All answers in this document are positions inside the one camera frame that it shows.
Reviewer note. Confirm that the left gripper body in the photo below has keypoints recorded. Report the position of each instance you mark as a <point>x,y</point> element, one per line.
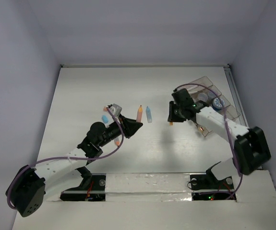
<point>113,131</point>

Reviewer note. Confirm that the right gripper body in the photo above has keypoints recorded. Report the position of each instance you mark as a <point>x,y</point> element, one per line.
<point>180,106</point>

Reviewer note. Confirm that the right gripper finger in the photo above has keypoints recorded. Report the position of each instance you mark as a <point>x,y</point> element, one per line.
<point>171,114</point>
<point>182,116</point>

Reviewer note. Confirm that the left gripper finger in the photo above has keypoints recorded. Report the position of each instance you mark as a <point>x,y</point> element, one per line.
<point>127,121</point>
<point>131,127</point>

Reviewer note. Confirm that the clear paperclip jar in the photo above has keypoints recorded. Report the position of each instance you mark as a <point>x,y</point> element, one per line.
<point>211,95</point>
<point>202,97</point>

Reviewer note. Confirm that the blue paint jar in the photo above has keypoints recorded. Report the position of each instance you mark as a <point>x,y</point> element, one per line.
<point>218,104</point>

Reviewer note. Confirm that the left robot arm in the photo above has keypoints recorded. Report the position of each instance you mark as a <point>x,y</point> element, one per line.
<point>28,188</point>

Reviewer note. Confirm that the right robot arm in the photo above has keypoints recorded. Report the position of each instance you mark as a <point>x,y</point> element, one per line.
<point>248,145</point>

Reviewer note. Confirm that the blue highlighter cap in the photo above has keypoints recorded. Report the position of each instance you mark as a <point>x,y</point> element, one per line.
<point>105,120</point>

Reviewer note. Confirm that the blue highlighter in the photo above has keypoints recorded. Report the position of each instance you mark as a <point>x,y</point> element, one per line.
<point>148,115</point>

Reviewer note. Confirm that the clear four-compartment organizer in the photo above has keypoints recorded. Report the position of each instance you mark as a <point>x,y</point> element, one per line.
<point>203,89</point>

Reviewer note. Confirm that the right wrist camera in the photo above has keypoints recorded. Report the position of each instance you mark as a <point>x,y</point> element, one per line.
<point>191,88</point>

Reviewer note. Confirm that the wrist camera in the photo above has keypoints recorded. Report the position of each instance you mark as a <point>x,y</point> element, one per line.
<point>191,88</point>
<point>115,109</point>

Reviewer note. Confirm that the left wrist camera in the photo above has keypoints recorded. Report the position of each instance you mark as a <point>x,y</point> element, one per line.
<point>115,109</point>

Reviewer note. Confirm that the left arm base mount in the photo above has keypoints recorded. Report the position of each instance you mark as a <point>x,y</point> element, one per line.
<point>91,188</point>

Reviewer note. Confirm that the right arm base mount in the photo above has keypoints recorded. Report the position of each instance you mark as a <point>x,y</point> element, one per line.
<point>206,187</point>

